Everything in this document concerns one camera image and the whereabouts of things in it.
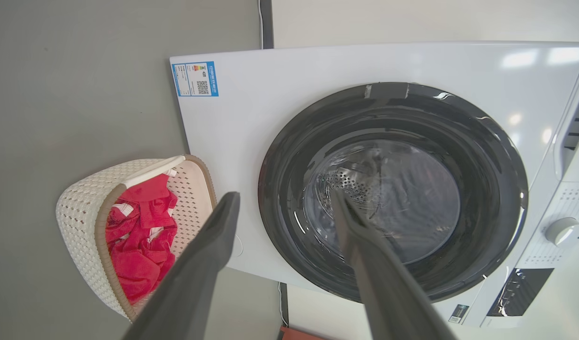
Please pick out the cream perforated laundry basket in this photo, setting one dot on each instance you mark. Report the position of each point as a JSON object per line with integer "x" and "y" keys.
{"x": 79, "y": 222}

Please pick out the orange object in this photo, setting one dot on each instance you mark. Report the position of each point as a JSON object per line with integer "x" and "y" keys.
{"x": 299, "y": 334}

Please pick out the small dark washer sticker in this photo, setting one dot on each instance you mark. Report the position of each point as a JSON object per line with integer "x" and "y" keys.
{"x": 458, "y": 314}

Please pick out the black round washer door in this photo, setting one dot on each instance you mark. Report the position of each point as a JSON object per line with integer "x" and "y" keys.
{"x": 483, "y": 165}

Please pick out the black washer display panel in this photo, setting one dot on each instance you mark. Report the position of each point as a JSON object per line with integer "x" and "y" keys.
{"x": 521, "y": 290}

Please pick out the white washer control knob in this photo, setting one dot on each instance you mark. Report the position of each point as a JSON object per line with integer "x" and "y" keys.
{"x": 564, "y": 231}

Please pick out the dark vertical wall strip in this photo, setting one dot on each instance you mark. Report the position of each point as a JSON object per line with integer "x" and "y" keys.
{"x": 267, "y": 23}

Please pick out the red clothes with white stripes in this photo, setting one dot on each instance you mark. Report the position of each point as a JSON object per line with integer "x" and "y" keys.
{"x": 138, "y": 259}

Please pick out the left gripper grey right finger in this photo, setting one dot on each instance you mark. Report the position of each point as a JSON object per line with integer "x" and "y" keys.
{"x": 384, "y": 293}

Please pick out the blue energy label sticker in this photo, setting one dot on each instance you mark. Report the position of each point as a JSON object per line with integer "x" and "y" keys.
{"x": 195, "y": 79}

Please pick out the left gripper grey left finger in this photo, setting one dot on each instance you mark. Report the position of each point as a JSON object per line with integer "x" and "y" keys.
{"x": 190, "y": 283}

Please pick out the white front-load washing machine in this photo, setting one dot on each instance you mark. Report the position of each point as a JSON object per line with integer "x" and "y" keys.
{"x": 270, "y": 94}

